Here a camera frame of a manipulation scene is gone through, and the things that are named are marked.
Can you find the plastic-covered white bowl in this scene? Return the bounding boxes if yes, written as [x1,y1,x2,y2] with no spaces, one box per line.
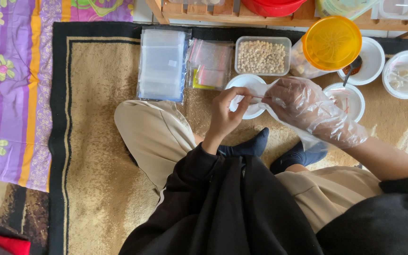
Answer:
[382,50,408,100]

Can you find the beige rug with black border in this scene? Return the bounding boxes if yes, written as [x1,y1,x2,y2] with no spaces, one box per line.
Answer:
[48,21,408,255]

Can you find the person's left hand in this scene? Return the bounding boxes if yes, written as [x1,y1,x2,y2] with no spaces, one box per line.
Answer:
[204,86,254,143]

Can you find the red cloth item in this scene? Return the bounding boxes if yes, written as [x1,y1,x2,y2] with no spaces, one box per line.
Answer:
[0,228,32,255]

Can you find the pack of small red-lined bags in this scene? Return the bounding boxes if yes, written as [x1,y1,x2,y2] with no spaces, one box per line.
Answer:
[186,38,234,91]

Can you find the white bowl with red ties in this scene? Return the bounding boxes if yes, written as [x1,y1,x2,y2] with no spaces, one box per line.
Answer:
[323,82,366,123]

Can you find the empty white paper bowl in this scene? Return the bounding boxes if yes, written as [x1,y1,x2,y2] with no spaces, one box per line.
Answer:
[225,74,268,120]

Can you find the purple floral bed sheet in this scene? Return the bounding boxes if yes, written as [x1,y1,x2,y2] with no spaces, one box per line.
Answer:
[0,0,134,193]

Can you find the wooden rack with containers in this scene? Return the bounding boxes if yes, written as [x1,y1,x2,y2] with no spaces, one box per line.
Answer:
[145,0,408,40]

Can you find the person's right hand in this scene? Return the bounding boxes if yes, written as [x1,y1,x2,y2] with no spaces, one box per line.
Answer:
[262,77,354,146]

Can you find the person's black top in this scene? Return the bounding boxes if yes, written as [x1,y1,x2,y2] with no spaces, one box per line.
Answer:
[119,143,408,255]

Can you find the small clear zip bag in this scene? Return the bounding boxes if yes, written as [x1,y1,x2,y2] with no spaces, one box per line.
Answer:
[229,80,280,119]

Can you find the white bowl with brown sauce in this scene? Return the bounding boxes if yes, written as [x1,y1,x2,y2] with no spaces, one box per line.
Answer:
[337,36,386,86]

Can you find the pack of large clear bags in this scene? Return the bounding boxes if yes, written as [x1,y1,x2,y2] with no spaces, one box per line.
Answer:
[136,26,192,104]

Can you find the black spoon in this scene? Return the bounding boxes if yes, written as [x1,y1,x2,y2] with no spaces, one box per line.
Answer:
[342,55,363,88]

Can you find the clear tub of beige balls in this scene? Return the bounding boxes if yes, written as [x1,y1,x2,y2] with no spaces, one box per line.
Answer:
[235,36,292,76]

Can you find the person's beige trousers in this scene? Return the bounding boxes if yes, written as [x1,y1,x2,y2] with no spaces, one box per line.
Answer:
[114,99,384,234]

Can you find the navy blue sock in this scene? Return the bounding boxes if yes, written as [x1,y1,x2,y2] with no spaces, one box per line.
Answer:
[270,141,329,175]
[218,127,270,158]

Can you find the clear jar with orange lid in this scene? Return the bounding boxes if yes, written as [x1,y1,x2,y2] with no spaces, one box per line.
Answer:
[290,16,363,79]

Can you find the brown patterned carpet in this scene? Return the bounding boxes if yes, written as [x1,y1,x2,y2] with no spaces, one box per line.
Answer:
[0,176,50,255]

